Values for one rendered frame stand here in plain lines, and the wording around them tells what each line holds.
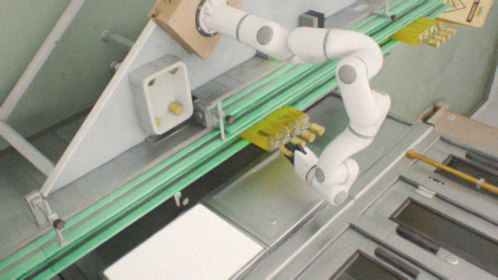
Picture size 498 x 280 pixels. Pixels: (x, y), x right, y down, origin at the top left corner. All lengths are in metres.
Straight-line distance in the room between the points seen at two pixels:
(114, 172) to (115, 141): 0.11
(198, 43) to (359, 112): 0.63
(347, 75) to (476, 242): 0.76
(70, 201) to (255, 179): 0.66
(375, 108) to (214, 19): 0.61
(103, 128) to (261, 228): 0.62
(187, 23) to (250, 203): 0.65
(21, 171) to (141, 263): 0.80
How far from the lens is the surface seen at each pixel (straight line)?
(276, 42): 1.47
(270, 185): 1.80
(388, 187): 1.88
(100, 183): 1.66
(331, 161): 1.45
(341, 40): 1.39
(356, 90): 1.31
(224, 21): 1.59
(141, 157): 1.72
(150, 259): 1.62
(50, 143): 2.31
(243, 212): 1.71
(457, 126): 6.21
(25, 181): 2.14
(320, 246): 1.63
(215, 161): 1.78
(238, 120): 1.81
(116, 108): 1.68
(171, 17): 1.57
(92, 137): 1.67
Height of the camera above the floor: 2.05
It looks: 36 degrees down
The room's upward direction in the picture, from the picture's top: 118 degrees clockwise
